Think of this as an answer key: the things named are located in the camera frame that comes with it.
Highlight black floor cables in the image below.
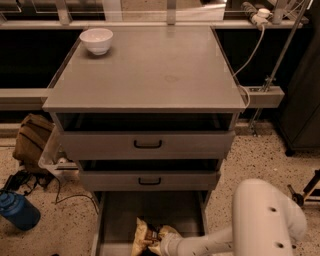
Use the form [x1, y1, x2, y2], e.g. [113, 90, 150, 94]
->
[1, 169, 100, 215]

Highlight white power cable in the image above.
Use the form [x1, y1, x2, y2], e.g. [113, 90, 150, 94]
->
[231, 23, 266, 110]

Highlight bottom grey open drawer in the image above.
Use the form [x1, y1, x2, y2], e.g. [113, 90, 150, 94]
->
[91, 191, 208, 256]

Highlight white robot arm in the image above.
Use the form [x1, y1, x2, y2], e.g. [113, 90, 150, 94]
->
[160, 179, 307, 256]

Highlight grey drawer cabinet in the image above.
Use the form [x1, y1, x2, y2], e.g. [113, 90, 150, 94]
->
[42, 25, 248, 256]

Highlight brown chip bag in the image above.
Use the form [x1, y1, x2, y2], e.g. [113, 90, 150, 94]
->
[130, 218, 181, 256]

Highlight clear plastic bin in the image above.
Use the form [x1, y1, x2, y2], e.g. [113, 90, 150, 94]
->
[38, 128, 79, 183]

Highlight brown backpack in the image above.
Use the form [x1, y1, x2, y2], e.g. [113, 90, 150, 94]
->
[13, 114, 54, 174]

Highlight top grey drawer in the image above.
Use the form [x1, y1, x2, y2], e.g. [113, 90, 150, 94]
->
[54, 113, 235, 160]

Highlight white ceramic bowl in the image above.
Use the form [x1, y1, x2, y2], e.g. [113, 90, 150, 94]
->
[80, 28, 113, 55]

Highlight middle grey drawer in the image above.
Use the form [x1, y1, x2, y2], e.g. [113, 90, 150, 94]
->
[78, 159, 222, 191]

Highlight black wheeled stand base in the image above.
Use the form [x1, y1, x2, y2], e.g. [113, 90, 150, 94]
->
[288, 170, 320, 207]

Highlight metal tripod pole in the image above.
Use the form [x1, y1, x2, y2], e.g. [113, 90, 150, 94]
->
[248, 0, 313, 136]

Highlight white power adapter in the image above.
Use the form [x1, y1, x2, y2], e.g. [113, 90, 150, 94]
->
[241, 2, 271, 30]

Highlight blue water jug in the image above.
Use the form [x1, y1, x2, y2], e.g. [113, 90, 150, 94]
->
[0, 192, 41, 231]

